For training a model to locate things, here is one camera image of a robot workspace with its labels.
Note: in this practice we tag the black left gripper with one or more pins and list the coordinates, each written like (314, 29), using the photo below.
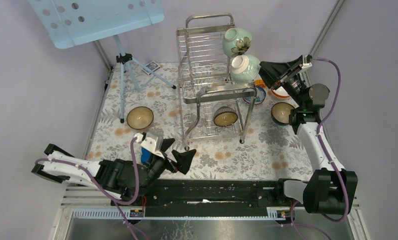
(183, 160)

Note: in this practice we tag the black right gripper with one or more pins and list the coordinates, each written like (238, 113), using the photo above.
(272, 72)

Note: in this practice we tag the orange bowl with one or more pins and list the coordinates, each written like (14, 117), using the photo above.
(280, 93)

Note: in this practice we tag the white blue floral bowl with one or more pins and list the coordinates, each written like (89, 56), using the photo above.
(260, 97)

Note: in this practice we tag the green celadon bowl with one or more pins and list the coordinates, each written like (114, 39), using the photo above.
(244, 68)
(236, 42)

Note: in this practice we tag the teal blue bowl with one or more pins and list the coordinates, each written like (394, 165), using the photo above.
(280, 113)

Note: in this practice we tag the brown speckled bowl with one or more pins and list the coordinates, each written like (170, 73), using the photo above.
(140, 118)

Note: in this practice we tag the steel two-tier dish rack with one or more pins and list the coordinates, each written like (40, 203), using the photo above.
(205, 84)

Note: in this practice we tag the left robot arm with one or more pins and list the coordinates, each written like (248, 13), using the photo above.
(122, 181)

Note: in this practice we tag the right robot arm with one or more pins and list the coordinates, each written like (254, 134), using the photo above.
(331, 188)

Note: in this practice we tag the small yellow object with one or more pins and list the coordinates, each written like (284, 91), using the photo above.
(260, 83)

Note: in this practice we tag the blue sponge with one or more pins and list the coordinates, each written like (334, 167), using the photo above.
(145, 155)

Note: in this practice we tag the floral tablecloth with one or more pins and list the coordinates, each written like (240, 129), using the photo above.
(270, 151)

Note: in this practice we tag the dark patterned bowl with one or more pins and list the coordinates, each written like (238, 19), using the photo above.
(225, 116)

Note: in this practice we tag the small card on table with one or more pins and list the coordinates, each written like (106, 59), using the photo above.
(152, 66)

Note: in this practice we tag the light blue music stand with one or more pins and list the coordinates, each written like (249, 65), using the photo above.
(71, 23)

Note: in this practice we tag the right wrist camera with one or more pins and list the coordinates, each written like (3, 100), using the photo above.
(306, 61)

